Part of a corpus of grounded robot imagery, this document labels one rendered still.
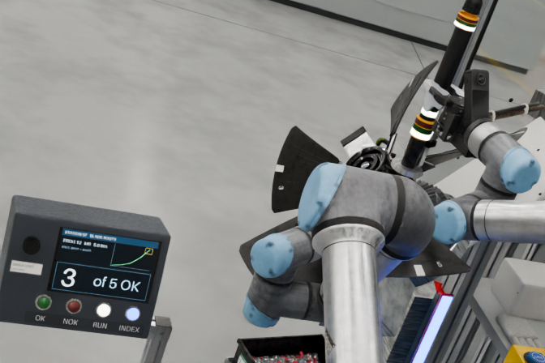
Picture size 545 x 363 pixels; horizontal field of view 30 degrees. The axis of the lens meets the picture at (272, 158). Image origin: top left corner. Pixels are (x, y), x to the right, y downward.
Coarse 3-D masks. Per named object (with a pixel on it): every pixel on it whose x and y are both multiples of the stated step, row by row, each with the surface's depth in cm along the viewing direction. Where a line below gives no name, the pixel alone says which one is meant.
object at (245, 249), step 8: (296, 216) 232; (280, 224) 232; (288, 224) 232; (264, 232) 233; (272, 232) 232; (280, 232) 231; (256, 240) 232; (240, 248) 233; (248, 248) 232; (248, 256) 231; (248, 264) 231; (312, 264) 227; (320, 264) 227; (296, 272) 227; (304, 272) 227; (312, 272) 227; (320, 272) 227; (304, 280) 226; (312, 280) 226; (320, 280) 226
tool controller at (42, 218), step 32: (32, 224) 163; (64, 224) 165; (96, 224) 166; (128, 224) 170; (160, 224) 175; (32, 256) 165; (64, 256) 166; (96, 256) 167; (128, 256) 169; (160, 256) 171; (0, 288) 165; (32, 288) 166; (96, 288) 169; (128, 288) 170; (0, 320) 166; (32, 320) 167; (64, 320) 169; (96, 320) 170; (128, 320) 172
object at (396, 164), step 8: (432, 136) 219; (432, 144) 220; (424, 152) 220; (392, 160) 221; (400, 160) 221; (400, 168) 218; (408, 168) 219; (416, 168) 221; (408, 176) 218; (416, 176) 219
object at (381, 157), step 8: (360, 152) 234; (368, 152) 233; (376, 152) 232; (384, 152) 228; (352, 160) 234; (360, 160) 232; (368, 160) 231; (376, 160) 228; (384, 160) 226; (360, 168) 231; (368, 168) 229; (376, 168) 227; (384, 168) 226; (392, 168) 227
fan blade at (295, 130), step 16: (288, 144) 258; (304, 144) 252; (288, 160) 256; (304, 160) 251; (320, 160) 246; (336, 160) 242; (288, 176) 255; (304, 176) 250; (272, 192) 258; (288, 192) 254; (272, 208) 258; (288, 208) 254
